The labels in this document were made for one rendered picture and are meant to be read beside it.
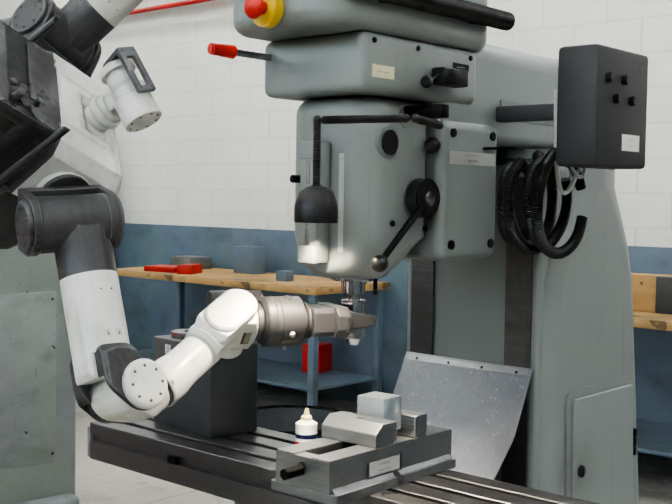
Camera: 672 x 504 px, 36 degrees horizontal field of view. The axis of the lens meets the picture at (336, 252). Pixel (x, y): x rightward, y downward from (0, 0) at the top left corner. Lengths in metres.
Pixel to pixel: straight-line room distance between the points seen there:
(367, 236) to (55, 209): 0.52
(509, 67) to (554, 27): 4.49
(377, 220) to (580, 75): 0.43
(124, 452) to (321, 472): 0.65
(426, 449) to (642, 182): 4.45
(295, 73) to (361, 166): 0.20
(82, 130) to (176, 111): 7.06
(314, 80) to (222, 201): 6.61
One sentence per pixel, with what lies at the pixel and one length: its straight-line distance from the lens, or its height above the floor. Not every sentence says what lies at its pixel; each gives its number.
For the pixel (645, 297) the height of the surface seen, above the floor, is 0.96.
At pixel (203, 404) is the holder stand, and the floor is 1.03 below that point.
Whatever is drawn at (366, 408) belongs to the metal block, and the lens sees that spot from 1.88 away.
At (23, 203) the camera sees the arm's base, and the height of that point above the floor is 1.44.
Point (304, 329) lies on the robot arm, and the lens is 1.83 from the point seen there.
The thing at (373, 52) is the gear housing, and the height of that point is 1.69.
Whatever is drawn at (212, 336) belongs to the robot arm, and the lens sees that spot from 1.74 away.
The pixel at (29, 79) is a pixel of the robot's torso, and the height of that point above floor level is 1.64.
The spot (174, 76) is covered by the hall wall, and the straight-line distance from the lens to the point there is 8.91.
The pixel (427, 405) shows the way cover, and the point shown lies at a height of 1.02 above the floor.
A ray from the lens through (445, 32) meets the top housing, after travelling 1.91.
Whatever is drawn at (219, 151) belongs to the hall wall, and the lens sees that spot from 8.43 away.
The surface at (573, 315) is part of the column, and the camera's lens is 2.19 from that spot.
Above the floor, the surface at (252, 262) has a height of 0.97.
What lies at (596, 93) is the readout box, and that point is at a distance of 1.87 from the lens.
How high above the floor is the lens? 1.45
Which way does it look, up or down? 3 degrees down
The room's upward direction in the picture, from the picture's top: 1 degrees clockwise
